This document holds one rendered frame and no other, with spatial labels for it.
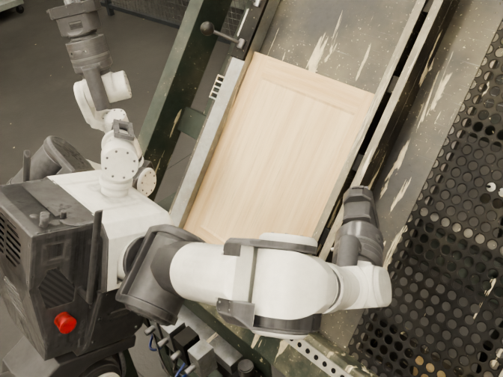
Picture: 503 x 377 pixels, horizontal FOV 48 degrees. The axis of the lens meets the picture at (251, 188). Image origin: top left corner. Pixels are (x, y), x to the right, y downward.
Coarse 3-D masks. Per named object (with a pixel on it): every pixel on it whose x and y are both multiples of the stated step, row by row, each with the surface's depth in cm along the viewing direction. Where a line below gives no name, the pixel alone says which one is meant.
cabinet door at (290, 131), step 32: (256, 64) 155; (288, 64) 148; (256, 96) 154; (288, 96) 147; (320, 96) 140; (352, 96) 135; (224, 128) 159; (256, 128) 152; (288, 128) 146; (320, 128) 139; (352, 128) 134; (224, 160) 158; (256, 160) 151; (288, 160) 144; (320, 160) 138; (224, 192) 157; (256, 192) 150; (288, 192) 143; (320, 192) 137; (192, 224) 162; (224, 224) 155; (256, 224) 148; (288, 224) 142
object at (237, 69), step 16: (272, 0) 153; (272, 16) 155; (256, 32) 154; (256, 48) 156; (240, 64) 156; (224, 80) 159; (240, 80) 157; (224, 96) 158; (224, 112) 157; (208, 128) 160; (208, 144) 159; (192, 160) 163; (208, 160) 160; (192, 176) 162; (192, 192) 161; (176, 208) 164; (176, 224) 163
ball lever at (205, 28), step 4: (204, 24) 149; (208, 24) 149; (212, 24) 150; (204, 28) 149; (208, 28) 149; (212, 28) 150; (204, 32) 150; (208, 32) 150; (212, 32) 150; (216, 32) 152; (220, 32) 152; (220, 36) 152; (224, 36) 152; (228, 36) 153; (232, 40) 153; (236, 40) 154; (240, 40) 154; (244, 40) 154; (240, 44) 154; (244, 44) 154; (240, 48) 154
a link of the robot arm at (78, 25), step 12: (96, 0) 122; (48, 12) 125; (60, 12) 123; (72, 12) 122; (84, 12) 121; (96, 12) 125; (60, 24) 124; (72, 24) 124; (84, 24) 123; (96, 24) 124; (72, 36) 124; (84, 36) 125; (96, 36) 126; (72, 48) 124; (84, 48) 124; (96, 48) 125; (108, 48) 129; (72, 60) 126; (84, 60) 125
